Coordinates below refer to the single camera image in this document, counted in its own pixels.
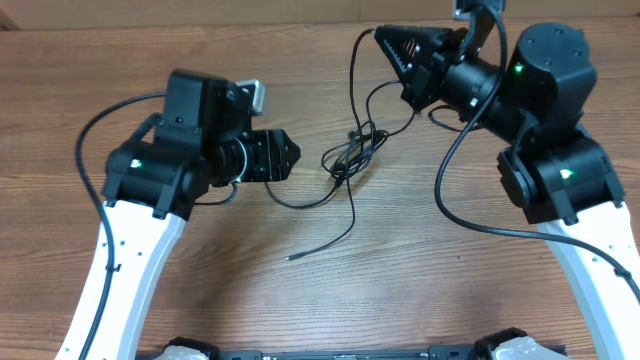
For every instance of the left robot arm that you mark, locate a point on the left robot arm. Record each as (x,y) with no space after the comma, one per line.
(203,138)

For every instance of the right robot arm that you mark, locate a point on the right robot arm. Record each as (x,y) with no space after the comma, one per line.
(552,168)

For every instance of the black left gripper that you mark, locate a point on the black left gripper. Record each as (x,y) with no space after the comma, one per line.
(271,155)

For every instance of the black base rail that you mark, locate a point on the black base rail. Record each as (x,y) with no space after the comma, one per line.
(511,343)

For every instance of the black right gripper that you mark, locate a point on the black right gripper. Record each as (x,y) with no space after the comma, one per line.
(437,50)

